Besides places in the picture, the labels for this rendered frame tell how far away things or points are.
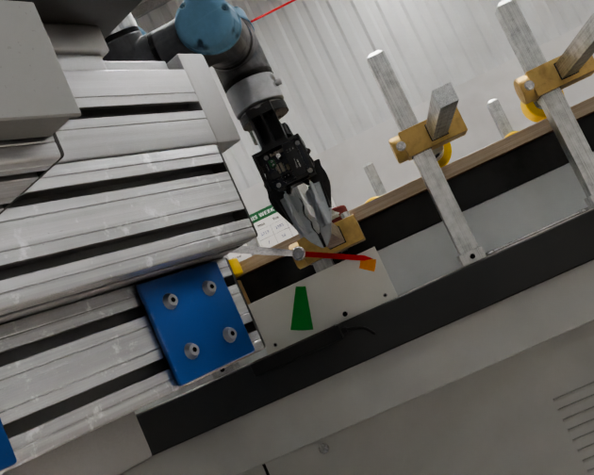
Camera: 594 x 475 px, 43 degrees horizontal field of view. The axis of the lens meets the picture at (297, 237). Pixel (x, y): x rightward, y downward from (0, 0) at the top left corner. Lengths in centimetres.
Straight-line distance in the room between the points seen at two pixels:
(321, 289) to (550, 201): 53
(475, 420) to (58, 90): 132
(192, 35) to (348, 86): 787
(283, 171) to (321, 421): 56
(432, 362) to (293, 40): 785
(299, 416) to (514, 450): 47
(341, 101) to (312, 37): 84
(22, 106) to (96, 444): 33
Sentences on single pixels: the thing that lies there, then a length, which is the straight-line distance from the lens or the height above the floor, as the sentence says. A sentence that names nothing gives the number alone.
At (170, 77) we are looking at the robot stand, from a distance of 67.
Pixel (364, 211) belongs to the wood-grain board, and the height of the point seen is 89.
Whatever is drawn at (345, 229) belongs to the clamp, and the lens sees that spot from 137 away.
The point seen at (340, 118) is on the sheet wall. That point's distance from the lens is 875.
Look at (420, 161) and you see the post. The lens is 138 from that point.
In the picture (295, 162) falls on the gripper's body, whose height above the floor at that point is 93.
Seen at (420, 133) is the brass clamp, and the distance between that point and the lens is 138.
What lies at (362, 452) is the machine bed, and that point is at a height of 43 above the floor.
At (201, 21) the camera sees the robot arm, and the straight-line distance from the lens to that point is 97.
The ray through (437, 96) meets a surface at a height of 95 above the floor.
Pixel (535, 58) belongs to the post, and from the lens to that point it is 144.
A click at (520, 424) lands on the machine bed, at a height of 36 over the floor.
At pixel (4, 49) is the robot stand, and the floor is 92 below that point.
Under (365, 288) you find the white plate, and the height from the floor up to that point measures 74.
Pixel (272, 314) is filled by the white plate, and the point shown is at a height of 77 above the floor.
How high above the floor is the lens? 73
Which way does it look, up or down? 6 degrees up
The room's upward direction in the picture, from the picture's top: 24 degrees counter-clockwise
